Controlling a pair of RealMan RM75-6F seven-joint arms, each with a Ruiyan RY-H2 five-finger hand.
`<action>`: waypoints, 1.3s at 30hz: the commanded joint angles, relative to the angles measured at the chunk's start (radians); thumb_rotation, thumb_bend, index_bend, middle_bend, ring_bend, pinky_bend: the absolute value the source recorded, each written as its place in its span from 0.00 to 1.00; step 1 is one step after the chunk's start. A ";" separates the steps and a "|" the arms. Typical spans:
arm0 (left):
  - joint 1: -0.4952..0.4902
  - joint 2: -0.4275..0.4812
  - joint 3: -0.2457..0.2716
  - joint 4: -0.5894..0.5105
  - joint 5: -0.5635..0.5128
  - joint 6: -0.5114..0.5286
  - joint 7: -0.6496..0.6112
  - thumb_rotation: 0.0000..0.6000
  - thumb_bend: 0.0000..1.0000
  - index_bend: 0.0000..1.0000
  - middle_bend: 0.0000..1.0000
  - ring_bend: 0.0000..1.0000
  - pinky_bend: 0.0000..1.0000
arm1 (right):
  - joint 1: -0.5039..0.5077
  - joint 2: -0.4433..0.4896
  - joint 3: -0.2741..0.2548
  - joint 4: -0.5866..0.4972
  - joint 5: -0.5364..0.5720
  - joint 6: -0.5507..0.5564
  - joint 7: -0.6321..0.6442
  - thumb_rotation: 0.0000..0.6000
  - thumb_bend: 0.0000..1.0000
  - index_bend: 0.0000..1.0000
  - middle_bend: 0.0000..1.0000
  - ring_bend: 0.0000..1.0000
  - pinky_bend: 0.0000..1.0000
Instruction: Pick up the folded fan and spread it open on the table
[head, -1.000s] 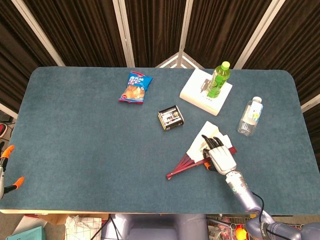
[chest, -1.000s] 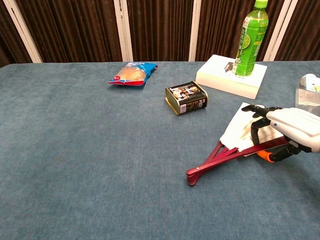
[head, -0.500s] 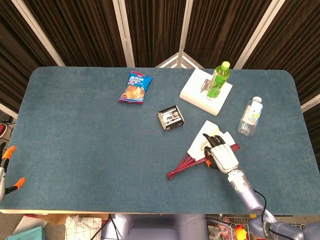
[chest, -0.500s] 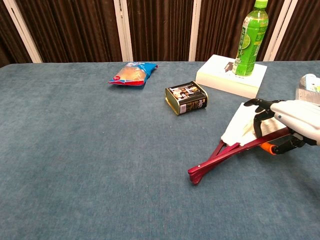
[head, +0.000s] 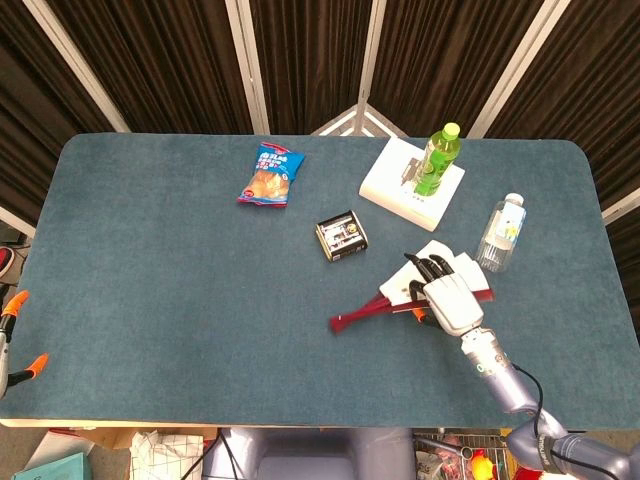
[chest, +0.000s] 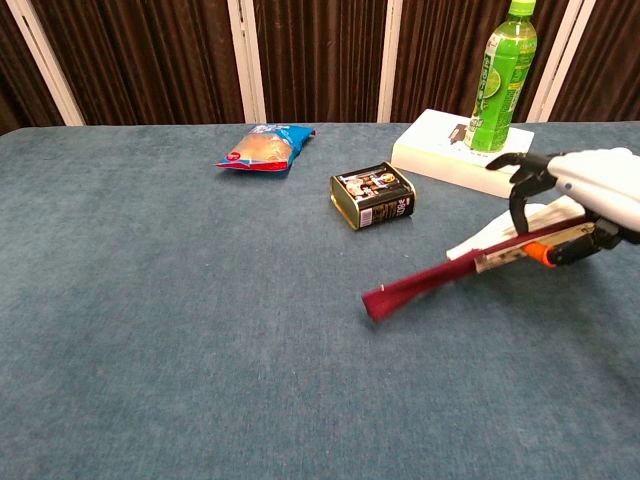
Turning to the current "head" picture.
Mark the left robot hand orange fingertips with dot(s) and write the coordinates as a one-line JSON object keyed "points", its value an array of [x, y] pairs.
{"points": [[19, 300]]}

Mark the right robot hand orange thumb tip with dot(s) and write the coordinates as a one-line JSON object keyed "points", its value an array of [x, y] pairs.
{"points": [[452, 305]]}

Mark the red and white paper fan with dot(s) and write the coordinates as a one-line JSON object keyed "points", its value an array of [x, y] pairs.
{"points": [[395, 287]]}

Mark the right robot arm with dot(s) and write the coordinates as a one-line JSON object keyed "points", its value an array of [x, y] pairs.
{"points": [[510, 387]]}

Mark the purple grey robot base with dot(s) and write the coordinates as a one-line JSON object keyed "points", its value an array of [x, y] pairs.
{"points": [[310, 455]]}

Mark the clear water bottle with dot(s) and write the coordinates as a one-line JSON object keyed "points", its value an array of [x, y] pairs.
{"points": [[500, 235]]}

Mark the black and gold tin box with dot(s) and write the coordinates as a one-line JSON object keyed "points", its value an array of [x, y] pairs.
{"points": [[342, 236]]}

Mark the white flat box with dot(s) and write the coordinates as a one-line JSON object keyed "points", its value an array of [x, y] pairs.
{"points": [[387, 177]]}

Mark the green drink bottle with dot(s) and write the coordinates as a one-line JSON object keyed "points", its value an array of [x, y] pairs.
{"points": [[435, 162]]}

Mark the white paper with red print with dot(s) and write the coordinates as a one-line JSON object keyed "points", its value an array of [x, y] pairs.
{"points": [[55, 442]]}

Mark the blue felt table cover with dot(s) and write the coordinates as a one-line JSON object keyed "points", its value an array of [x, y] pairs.
{"points": [[175, 300]]}

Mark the yellow toy duck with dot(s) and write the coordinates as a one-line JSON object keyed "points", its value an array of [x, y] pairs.
{"points": [[482, 465]]}

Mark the teal cardboard box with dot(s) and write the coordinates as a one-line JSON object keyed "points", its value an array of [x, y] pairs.
{"points": [[55, 467]]}

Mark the red and white ball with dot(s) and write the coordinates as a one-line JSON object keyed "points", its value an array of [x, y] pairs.
{"points": [[526, 474]]}

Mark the white checked cloth bag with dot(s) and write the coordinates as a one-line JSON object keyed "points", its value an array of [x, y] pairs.
{"points": [[165, 457]]}

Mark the blue snack bag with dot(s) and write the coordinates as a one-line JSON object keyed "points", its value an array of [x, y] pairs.
{"points": [[271, 175]]}

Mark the brown curtain partition screen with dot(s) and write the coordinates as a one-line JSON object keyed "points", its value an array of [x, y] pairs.
{"points": [[310, 60]]}

